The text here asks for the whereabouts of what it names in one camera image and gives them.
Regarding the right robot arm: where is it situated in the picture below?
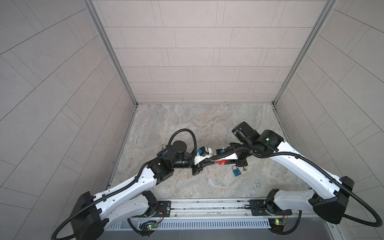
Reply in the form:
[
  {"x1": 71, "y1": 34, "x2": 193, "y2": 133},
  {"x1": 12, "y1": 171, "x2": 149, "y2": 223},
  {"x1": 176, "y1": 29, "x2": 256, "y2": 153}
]
[{"x1": 209, "y1": 122, "x2": 383, "y2": 228}]

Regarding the aluminium mounting rail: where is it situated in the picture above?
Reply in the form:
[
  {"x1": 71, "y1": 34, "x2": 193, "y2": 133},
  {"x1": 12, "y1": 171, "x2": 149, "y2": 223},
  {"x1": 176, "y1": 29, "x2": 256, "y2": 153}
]
[{"x1": 113, "y1": 196, "x2": 336, "y2": 222}]

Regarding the small blue padlock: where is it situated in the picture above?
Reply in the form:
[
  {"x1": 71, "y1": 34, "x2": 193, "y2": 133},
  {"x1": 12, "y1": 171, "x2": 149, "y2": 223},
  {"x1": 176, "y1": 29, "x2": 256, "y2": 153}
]
[{"x1": 232, "y1": 165, "x2": 242, "y2": 177}]

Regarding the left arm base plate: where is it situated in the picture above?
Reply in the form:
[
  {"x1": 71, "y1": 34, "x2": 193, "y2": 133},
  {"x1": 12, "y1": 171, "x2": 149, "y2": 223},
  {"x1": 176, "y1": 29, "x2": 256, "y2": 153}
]
[{"x1": 134, "y1": 201, "x2": 172, "y2": 218}]

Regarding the left green circuit board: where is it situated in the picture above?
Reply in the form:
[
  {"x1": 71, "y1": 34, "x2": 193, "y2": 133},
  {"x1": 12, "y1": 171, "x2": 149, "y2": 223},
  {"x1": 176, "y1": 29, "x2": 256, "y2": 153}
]
[{"x1": 140, "y1": 221, "x2": 159, "y2": 232}]

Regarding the right green circuit board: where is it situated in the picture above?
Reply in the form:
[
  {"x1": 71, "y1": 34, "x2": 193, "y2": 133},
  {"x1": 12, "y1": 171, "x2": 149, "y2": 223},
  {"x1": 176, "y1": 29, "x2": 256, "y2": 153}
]
[{"x1": 268, "y1": 218, "x2": 287, "y2": 233}]

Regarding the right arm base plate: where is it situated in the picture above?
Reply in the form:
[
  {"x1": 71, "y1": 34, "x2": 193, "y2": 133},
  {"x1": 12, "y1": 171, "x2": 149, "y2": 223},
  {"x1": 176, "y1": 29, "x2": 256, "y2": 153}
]
[{"x1": 245, "y1": 199, "x2": 292, "y2": 216}]

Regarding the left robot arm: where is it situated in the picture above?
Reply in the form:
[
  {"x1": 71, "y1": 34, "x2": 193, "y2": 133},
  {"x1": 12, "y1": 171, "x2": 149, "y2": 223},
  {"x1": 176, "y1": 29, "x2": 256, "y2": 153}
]
[{"x1": 51, "y1": 129, "x2": 215, "y2": 240}]

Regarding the green circuit board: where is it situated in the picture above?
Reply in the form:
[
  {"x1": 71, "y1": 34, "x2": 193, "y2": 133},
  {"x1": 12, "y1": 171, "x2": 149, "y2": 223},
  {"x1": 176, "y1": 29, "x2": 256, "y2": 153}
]
[
  {"x1": 268, "y1": 218, "x2": 287, "y2": 233},
  {"x1": 140, "y1": 221, "x2": 159, "y2": 232}
]

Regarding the white slotted cable duct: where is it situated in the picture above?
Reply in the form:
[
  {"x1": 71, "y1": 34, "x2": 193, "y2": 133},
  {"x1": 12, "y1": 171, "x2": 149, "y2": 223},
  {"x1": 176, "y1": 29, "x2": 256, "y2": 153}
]
[{"x1": 104, "y1": 219, "x2": 271, "y2": 231}]

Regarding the red padlock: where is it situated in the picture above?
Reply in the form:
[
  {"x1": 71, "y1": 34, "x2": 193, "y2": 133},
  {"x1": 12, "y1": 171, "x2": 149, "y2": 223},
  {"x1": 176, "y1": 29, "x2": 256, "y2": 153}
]
[{"x1": 215, "y1": 160, "x2": 228, "y2": 165}]

